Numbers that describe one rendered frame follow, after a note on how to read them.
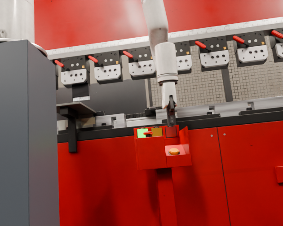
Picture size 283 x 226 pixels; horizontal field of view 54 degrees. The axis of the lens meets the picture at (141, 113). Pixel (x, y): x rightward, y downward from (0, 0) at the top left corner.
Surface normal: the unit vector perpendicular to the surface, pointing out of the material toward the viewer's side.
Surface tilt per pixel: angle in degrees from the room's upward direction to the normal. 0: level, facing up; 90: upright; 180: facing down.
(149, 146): 90
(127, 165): 90
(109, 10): 90
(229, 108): 90
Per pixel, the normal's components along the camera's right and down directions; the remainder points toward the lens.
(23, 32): 0.80, -0.18
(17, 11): 0.61, -0.20
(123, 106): -0.14, -0.18
